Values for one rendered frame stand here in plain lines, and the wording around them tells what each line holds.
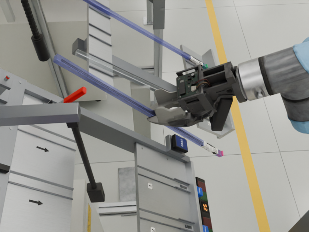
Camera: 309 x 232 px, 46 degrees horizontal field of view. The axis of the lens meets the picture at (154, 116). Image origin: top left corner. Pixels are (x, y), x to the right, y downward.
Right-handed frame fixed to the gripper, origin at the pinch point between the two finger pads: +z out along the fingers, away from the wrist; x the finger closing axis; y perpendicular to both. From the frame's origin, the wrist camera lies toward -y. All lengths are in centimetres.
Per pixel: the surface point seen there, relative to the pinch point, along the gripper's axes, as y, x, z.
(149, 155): -16.2, -0.2, 10.0
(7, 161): 22.8, 17.3, 14.6
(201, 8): -111, -162, 20
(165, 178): -21.4, 4.7, 8.1
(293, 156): -125, -42, -16
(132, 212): -59, -2, 41
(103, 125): -1.1, -2.3, 14.4
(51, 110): 35.7, 22.1, -6.8
